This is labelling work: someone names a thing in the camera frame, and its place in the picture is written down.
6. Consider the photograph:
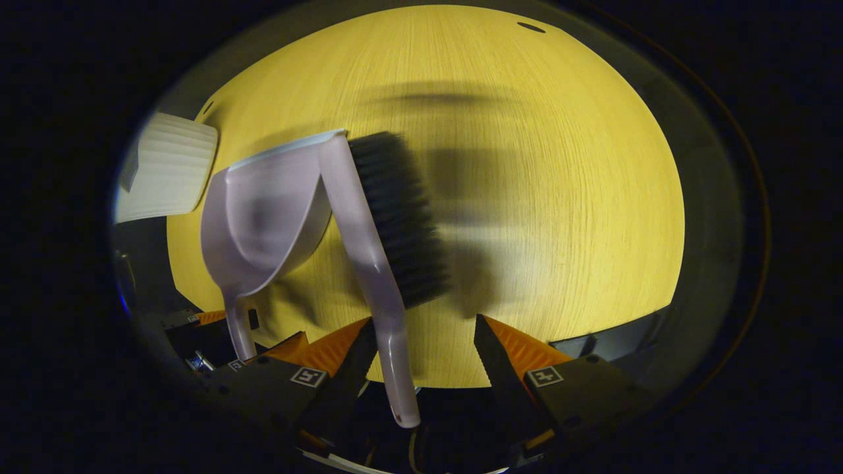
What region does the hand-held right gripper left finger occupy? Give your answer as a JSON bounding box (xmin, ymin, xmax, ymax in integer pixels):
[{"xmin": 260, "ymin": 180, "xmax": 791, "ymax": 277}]
[{"xmin": 211, "ymin": 319, "xmax": 378, "ymax": 448}]

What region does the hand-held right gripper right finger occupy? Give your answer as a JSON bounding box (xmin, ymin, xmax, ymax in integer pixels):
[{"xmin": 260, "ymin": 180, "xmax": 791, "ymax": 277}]
[{"xmin": 473, "ymin": 315, "xmax": 653, "ymax": 463}]

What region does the pale lilac plastic dustpan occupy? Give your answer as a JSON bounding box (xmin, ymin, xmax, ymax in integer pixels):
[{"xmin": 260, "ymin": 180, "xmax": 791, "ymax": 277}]
[{"xmin": 200, "ymin": 128, "xmax": 348, "ymax": 361}]

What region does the small pale lilac broom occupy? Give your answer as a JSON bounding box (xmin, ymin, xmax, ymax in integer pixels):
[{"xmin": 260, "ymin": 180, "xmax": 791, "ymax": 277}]
[{"xmin": 318, "ymin": 130, "xmax": 454, "ymax": 429}]

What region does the white ribbed garbage bin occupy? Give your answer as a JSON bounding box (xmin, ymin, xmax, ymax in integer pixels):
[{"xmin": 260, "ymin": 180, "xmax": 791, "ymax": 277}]
[{"xmin": 113, "ymin": 112, "xmax": 219, "ymax": 224}]

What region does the yellow wooden desktop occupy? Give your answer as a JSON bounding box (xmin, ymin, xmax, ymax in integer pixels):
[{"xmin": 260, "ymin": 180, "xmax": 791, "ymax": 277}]
[{"xmin": 166, "ymin": 3, "xmax": 686, "ymax": 389}]

